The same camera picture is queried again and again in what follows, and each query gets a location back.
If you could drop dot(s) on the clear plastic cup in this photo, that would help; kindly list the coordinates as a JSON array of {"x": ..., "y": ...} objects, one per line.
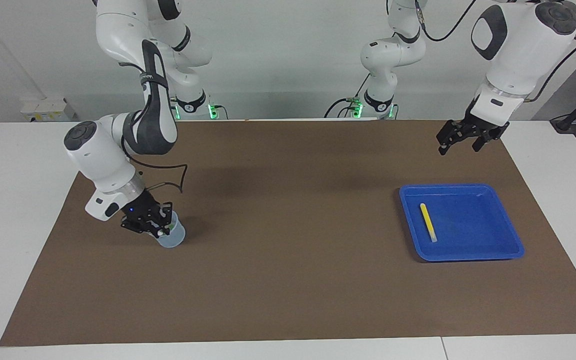
[{"x": 174, "y": 241}]

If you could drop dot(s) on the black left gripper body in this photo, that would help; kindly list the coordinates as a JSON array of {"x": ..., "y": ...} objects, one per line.
[{"x": 485, "y": 127}]

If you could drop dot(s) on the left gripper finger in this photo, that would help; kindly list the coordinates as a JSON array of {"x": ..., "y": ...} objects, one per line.
[
  {"x": 490, "y": 139},
  {"x": 452, "y": 132}
]

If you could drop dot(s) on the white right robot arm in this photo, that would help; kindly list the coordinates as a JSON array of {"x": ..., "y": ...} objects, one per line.
[{"x": 98, "y": 155}]

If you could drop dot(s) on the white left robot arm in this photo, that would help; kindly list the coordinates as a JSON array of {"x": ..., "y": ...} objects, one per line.
[{"x": 523, "y": 45}]

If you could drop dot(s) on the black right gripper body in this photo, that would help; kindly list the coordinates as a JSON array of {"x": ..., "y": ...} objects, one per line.
[{"x": 145, "y": 215}]

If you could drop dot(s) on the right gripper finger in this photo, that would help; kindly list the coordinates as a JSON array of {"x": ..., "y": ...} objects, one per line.
[
  {"x": 158, "y": 230},
  {"x": 168, "y": 221}
]

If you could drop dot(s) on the yellow pen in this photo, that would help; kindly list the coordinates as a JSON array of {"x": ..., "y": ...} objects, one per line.
[{"x": 428, "y": 222}]

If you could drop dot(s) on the blue plastic tray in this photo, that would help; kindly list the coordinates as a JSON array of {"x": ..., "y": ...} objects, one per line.
[{"x": 473, "y": 230}]

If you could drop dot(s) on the brown table mat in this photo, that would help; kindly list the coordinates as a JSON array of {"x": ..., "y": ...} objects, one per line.
[{"x": 288, "y": 280}]

